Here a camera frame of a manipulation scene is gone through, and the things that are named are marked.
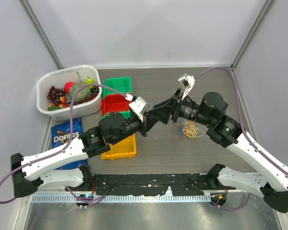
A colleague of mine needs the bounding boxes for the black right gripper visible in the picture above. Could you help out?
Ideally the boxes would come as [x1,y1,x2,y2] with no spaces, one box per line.
[148,88,214,127]

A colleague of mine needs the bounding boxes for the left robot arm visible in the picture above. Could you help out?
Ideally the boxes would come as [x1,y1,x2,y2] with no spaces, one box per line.
[11,112,159,198]

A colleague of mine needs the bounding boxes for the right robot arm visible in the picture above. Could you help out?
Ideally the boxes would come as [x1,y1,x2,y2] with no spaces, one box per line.
[149,89,288,213]

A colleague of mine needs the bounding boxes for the near green bin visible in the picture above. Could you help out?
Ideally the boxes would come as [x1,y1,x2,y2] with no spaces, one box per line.
[102,111,131,119]

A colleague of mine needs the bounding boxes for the green bin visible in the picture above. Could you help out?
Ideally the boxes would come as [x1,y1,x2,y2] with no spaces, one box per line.
[102,111,131,119]
[103,77,132,93]

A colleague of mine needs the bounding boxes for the yellow bin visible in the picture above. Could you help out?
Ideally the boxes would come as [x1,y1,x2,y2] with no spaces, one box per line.
[101,134,137,160]

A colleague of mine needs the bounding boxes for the far green bin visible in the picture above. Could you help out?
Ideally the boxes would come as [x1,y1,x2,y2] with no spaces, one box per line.
[103,77,132,93]

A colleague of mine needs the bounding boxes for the red bin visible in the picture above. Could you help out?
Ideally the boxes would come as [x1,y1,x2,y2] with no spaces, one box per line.
[102,94,131,115]

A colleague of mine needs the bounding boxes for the green toy melon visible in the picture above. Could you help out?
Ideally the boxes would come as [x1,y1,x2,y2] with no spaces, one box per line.
[68,82,91,103]

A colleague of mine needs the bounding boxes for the yellow toy pear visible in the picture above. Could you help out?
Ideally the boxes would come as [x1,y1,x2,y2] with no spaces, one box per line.
[85,77,95,85]

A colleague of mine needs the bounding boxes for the white plastic basket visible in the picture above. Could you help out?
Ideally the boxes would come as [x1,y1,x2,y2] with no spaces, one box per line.
[36,65,102,121]

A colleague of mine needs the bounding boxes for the red toy apple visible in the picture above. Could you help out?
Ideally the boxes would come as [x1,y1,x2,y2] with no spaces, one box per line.
[64,82,75,94]

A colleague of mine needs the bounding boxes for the blue Doritos bag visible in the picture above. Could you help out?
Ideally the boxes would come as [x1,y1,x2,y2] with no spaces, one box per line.
[51,117,88,170]

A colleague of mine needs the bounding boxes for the small toy fruits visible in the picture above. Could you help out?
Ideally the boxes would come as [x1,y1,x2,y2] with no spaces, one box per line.
[48,96,71,111]

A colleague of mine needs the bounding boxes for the dark red toy grapes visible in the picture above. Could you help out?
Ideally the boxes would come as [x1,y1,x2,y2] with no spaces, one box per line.
[47,86,66,102]

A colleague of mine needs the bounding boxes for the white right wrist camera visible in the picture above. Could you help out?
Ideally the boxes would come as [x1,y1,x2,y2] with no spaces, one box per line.
[178,73,195,99]

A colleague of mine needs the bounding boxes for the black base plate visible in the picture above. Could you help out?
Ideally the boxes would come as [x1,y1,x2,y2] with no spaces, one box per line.
[65,172,237,196]

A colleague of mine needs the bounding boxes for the white slotted cable duct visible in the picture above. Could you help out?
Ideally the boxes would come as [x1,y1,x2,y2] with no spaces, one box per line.
[31,193,211,203]

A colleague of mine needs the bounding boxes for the right aluminium frame post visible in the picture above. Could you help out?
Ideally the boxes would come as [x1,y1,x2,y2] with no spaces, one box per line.
[230,0,275,70]

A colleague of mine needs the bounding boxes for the aluminium frame post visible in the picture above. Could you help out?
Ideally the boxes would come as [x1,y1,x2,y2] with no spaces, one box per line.
[19,0,63,69]
[230,0,275,70]

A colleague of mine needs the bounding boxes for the left aluminium frame post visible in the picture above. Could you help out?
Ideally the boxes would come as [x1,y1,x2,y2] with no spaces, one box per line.
[19,0,63,69]

